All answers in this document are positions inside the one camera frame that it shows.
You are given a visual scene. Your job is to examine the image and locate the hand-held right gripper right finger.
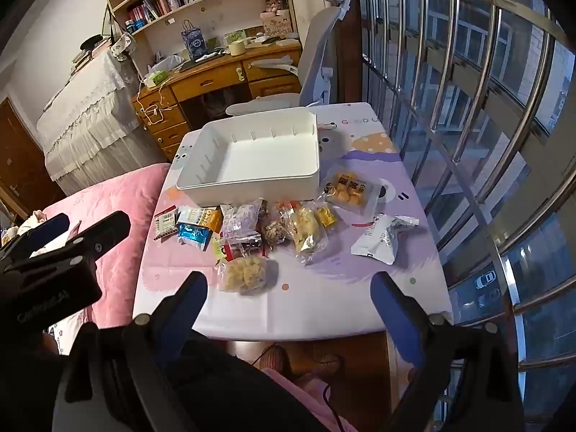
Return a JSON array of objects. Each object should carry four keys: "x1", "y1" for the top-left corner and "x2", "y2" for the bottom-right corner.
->
[{"x1": 370, "y1": 272, "x2": 525, "y2": 432}]

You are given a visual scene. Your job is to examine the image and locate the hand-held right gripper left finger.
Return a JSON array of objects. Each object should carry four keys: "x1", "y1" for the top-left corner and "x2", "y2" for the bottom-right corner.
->
[{"x1": 65, "y1": 271, "x2": 208, "y2": 415}]

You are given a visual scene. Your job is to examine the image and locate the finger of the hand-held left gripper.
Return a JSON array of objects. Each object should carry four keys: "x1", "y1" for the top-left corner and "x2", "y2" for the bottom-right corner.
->
[
  {"x1": 0, "y1": 213, "x2": 71, "y2": 264},
  {"x1": 27, "y1": 211, "x2": 131, "y2": 267}
]

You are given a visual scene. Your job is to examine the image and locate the brown and white small packet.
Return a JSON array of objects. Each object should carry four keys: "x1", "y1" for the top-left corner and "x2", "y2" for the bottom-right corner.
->
[{"x1": 154, "y1": 209, "x2": 178, "y2": 240}]

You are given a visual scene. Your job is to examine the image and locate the green snack packet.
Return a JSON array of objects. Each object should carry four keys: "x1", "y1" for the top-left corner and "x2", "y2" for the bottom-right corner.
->
[{"x1": 211, "y1": 236, "x2": 230, "y2": 264}]

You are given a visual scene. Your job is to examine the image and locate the clear packet of pale popcorn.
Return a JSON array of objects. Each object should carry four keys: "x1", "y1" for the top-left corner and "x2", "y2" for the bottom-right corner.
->
[{"x1": 217, "y1": 254, "x2": 280, "y2": 295}]

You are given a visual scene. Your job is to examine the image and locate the white and silver snack packet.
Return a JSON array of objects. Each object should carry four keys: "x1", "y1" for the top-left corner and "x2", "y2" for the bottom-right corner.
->
[{"x1": 351, "y1": 213, "x2": 419, "y2": 265}]

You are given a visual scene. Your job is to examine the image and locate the blue snack packet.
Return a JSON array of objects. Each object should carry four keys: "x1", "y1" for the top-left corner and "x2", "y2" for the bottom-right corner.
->
[{"x1": 177, "y1": 222, "x2": 212, "y2": 251}]

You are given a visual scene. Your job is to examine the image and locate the dark red snack packet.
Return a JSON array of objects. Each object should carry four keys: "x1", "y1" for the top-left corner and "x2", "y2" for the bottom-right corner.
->
[{"x1": 225, "y1": 238, "x2": 266, "y2": 262}]

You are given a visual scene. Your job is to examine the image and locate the orange snack packet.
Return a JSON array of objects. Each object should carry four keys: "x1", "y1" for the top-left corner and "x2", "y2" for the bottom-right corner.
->
[{"x1": 177, "y1": 207, "x2": 223, "y2": 234}]

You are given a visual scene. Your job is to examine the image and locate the purple clear snack packet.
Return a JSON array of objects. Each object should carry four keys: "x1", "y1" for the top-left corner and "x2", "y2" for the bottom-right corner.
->
[{"x1": 220, "y1": 200, "x2": 264, "y2": 241}]

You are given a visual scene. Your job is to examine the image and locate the small yellow snack packet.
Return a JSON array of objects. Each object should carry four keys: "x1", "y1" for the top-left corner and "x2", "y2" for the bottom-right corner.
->
[{"x1": 315, "y1": 204, "x2": 339, "y2": 230}]

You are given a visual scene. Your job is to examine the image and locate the clear packet of pale crisps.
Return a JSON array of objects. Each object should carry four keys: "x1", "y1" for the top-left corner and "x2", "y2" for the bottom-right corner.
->
[{"x1": 288, "y1": 204, "x2": 329, "y2": 264}]

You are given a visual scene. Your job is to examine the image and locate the clear packet of dark balls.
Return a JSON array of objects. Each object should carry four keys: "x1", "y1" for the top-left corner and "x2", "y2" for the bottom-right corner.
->
[{"x1": 261, "y1": 213, "x2": 293, "y2": 246}]

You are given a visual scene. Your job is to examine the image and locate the clear packet of yellow puffs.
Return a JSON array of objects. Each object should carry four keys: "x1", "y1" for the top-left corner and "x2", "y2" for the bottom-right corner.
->
[{"x1": 320, "y1": 168, "x2": 379, "y2": 217}]

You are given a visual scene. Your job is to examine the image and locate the white plastic bin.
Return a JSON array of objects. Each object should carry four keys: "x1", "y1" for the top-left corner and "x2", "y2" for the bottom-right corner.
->
[{"x1": 175, "y1": 109, "x2": 321, "y2": 205}]

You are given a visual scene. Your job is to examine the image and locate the white printed cloth bundle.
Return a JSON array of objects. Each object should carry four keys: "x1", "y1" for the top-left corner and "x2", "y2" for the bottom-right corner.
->
[{"x1": 0, "y1": 209, "x2": 48, "y2": 244}]

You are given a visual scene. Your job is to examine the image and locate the pink blanket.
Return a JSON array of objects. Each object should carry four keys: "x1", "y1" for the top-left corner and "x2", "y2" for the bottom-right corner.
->
[{"x1": 42, "y1": 163, "x2": 172, "y2": 329}]

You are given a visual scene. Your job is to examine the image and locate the cartoon printed tablecloth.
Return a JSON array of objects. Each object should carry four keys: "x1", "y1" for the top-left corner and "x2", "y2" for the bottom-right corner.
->
[{"x1": 132, "y1": 101, "x2": 453, "y2": 342}]

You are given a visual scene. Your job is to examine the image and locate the brown wooden door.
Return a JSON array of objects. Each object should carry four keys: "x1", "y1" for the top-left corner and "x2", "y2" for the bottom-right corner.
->
[{"x1": 0, "y1": 96, "x2": 68, "y2": 223}]

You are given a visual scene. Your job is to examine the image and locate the brown fuzzy slipper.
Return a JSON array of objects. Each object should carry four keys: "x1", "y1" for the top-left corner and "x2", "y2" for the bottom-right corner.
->
[
  {"x1": 310, "y1": 344, "x2": 347, "y2": 374},
  {"x1": 258, "y1": 342, "x2": 293, "y2": 374}
]

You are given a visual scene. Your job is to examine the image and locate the person's dark jacket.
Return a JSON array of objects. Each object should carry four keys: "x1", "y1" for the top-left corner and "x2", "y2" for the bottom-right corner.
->
[{"x1": 45, "y1": 337, "x2": 325, "y2": 432}]

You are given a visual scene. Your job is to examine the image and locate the person's pink pants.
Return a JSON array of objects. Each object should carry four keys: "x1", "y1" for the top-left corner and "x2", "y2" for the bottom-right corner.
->
[{"x1": 261, "y1": 366, "x2": 361, "y2": 432}]

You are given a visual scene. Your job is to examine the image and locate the metal window bars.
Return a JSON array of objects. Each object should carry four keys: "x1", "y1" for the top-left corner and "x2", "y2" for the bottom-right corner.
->
[{"x1": 357, "y1": 0, "x2": 576, "y2": 432}]

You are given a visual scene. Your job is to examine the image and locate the white plastic bag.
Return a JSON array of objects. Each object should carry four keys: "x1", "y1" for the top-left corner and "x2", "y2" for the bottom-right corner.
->
[{"x1": 148, "y1": 54, "x2": 185, "y2": 75}]

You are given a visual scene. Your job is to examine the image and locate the wooden desk with drawers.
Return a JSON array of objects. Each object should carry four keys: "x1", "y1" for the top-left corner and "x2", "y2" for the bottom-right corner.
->
[{"x1": 132, "y1": 38, "x2": 303, "y2": 160}]

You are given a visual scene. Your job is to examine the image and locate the white floral pouch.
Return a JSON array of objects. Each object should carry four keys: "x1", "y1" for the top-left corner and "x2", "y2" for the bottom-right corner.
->
[{"x1": 110, "y1": 31, "x2": 138, "y2": 61}]

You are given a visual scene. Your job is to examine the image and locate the blue gift bag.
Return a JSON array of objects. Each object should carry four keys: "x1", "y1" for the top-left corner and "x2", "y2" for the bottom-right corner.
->
[{"x1": 181, "y1": 19, "x2": 208, "y2": 60}]

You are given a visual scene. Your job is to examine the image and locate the row of colourful books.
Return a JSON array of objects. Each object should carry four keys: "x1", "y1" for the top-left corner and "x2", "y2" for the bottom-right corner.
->
[{"x1": 127, "y1": 0, "x2": 165, "y2": 25}]

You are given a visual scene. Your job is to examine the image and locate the wooden bookshelf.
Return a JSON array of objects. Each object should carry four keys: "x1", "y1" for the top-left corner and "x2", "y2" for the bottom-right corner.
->
[{"x1": 99, "y1": 0, "x2": 300, "y2": 79}]

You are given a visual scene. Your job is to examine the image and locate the white patterned box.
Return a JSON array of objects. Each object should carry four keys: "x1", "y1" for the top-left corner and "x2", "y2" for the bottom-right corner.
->
[{"x1": 261, "y1": 11, "x2": 293, "y2": 39}]

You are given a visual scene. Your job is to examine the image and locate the grey office chair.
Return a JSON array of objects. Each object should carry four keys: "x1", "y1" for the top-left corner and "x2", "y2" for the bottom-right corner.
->
[{"x1": 225, "y1": 0, "x2": 356, "y2": 118}]

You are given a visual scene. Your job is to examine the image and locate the white charger cable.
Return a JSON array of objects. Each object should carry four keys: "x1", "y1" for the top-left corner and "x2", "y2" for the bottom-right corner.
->
[{"x1": 135, "y1": 76, "x2": 181, "y2": 127}]

